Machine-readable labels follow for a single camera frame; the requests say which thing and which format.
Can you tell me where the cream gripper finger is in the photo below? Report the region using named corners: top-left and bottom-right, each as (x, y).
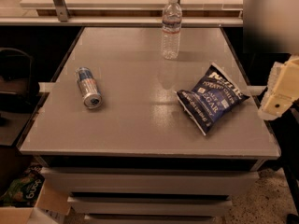
top-left (258, 55), bottom-right (299, 120)

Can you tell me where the silver blue redbull can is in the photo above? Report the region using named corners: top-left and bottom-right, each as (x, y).
top-left (76, 67), bottom-right (102, 109)

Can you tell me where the blue potato chips bag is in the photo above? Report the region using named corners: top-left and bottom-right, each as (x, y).
top-left (176, 63), bottom-right (249, 135)

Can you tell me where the clear plastic water bottle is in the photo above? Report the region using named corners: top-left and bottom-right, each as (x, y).
top-left (162, 0), bottom-right (182, 60)

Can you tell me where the grey drawer cabinet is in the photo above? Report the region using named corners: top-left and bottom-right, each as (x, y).
top-left (21, 28), bottom-right (280, 224)

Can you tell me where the cardboard box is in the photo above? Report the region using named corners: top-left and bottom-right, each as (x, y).
top-left (0, 181), bottom-right (70, 224)

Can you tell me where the black office chair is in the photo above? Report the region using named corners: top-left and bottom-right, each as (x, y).
top-left (0, 47), bottom-right (40, 126)

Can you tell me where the green snack bag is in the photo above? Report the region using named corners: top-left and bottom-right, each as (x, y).
top-left (0, 162), bottom-right (45, 207)

